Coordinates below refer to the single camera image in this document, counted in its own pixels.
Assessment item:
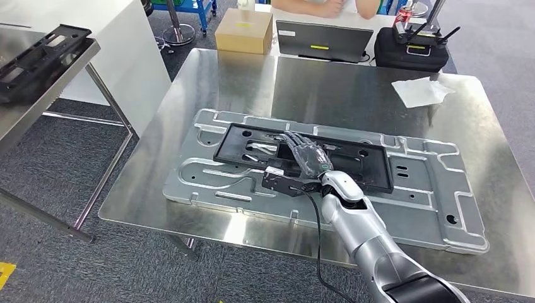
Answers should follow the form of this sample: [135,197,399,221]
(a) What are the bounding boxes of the person's right hand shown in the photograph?
[315,0,348,19]

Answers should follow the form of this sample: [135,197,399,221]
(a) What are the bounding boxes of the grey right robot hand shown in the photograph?
[284,131,335,179]

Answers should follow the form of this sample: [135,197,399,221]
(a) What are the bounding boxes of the black plastic frame part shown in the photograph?
[213,122,394,194]
[0,23,93,105]

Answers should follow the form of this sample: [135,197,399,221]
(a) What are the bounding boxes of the steel workbench table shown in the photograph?
[98,48,535,299]

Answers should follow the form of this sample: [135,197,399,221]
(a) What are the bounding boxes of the blue metal shelf rack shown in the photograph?
[148,0,219,38]

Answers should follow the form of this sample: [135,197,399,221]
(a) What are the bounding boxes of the dark grey laptop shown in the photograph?
[275,20,375,64]

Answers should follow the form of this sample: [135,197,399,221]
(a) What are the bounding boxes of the red drink can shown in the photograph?
[392,4,414,28]

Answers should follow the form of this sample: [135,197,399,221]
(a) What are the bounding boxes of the black carry case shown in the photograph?
[373,27,450,73]

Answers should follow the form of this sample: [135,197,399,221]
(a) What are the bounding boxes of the router with black antennas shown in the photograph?
[392,21,462,47]

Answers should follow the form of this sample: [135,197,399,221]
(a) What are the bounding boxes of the brown cardboard box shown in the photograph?
[214,8,274,56]

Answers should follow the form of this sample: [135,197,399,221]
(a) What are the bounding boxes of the white tissue paper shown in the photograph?
[391,76,456,109]

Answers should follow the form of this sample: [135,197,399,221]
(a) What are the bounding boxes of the stamped grey metal panel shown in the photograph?
[162,109,491,256]

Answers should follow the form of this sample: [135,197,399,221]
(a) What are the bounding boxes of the white partition cabinet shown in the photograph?
[0,0,173,139]

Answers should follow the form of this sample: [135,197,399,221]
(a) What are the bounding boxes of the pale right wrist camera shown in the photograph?
[261,165,325,198]

